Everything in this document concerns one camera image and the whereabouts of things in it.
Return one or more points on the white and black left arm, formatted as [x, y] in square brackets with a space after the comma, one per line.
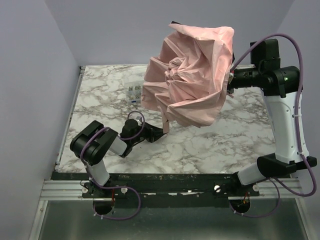
[93, 142]

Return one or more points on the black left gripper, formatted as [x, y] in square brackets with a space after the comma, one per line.
[154, 133]

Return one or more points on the pink folding umbrella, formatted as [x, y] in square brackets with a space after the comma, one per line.
[187, 82]

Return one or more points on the clear plastic organizer box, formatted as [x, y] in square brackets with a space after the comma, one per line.
[133, 91]

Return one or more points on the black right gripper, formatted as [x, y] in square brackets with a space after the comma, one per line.
[232, 80]

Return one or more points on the aluminium frame rail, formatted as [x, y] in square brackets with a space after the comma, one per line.
[72, 190]

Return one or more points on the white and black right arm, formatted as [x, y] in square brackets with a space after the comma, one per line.
[281, 91]

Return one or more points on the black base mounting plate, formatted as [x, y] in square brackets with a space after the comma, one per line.
[155, 190]

